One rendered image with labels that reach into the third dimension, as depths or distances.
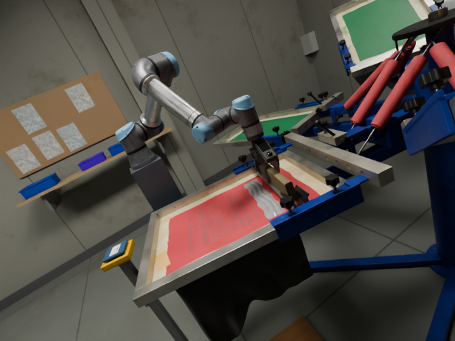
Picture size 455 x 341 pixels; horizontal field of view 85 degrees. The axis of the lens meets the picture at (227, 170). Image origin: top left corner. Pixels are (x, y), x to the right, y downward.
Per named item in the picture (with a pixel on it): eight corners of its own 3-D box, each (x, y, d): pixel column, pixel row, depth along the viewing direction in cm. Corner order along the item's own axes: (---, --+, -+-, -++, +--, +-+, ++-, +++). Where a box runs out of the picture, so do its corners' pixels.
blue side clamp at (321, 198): (281, 243, 78) (273, 226, 76) (275, 235, 83) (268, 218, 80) (364, 201, 80) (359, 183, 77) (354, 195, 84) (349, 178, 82)
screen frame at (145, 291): (138, 308, 76) (132, 300, 75) (154, 218, 131) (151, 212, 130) (362, 196, 80) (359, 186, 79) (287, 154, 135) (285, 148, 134)
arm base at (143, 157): (131, 167, 147) (122, 152, 144) (154, 155, 151) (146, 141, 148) (133, 172, 133) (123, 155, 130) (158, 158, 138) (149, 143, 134)
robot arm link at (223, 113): (203, 117, 102) (222, 111, 94) (220, 107, 109) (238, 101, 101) (211, 134, 104) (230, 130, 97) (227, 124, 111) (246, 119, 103)
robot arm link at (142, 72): (116, 59, 97) (209, 130, 87) (139, 52, 104) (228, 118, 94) (118, 84, 106) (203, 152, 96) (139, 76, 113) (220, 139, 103)
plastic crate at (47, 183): (61, 179, 297) (55, 172, 293) (57, 184, 276) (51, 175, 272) (31, 195, 287) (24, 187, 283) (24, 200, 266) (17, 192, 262)
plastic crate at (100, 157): (107, 157, 311) (102, 150, 308) (106, 160, 293) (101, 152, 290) (84, 168, 303) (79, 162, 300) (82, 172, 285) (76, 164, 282)
